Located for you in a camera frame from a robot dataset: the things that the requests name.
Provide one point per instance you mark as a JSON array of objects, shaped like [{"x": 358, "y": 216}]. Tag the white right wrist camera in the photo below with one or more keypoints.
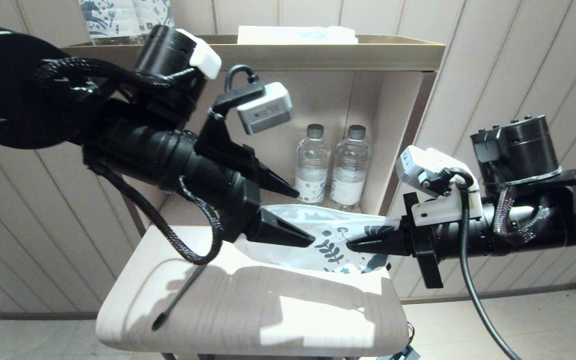
[{"x": 420, "y": 165}]

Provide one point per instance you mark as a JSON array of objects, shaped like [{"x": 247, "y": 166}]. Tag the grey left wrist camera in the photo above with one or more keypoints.
[{"x": 265, "y": 110}]

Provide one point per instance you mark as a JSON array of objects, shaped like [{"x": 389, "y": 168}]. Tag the white blue floral pouch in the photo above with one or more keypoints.
[{"x": 333, "y": 225}]

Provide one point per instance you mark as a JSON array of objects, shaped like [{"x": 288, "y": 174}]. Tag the black left camera bracket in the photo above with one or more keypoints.
[{"x": 223, "y": 140}]

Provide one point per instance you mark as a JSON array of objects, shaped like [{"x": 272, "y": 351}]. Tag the black blue-edged device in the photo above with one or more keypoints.
[{"x": 400, "y": 354}]

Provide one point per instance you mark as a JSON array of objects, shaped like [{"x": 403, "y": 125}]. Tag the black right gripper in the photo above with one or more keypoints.
[{"x": 425, "y": 245}]

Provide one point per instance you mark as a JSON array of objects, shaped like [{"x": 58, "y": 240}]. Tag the clear water bottle grey cap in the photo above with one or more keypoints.
[
  {"x": 311, "y": 165},
  {"x": 350, "y": 165}
]

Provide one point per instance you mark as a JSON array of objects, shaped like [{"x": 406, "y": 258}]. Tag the grey toothbrush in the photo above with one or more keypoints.
[{"x": 173, "y": 305}]

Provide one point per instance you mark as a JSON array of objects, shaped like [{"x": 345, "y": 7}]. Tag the beige wooden shelf unit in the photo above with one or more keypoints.
[{"x": 318, "y": 100}]

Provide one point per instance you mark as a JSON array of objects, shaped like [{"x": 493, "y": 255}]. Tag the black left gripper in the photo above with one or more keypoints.
[{"x": 245, "y": 210}]

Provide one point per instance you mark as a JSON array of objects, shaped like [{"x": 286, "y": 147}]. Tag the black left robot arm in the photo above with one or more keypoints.
[{"x": 18, "y": 90}]

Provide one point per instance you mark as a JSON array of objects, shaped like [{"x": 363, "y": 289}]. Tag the white right camera bracket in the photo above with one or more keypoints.
[{"x": 448, "y": 212}]

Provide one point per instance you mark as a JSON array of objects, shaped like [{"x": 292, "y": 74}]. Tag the white blue flat packet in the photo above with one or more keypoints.
[{"x": 293, "y": 35}]

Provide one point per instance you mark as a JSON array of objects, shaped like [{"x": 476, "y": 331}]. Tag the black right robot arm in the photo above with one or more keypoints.
[{"x": 518, "y": 145}]

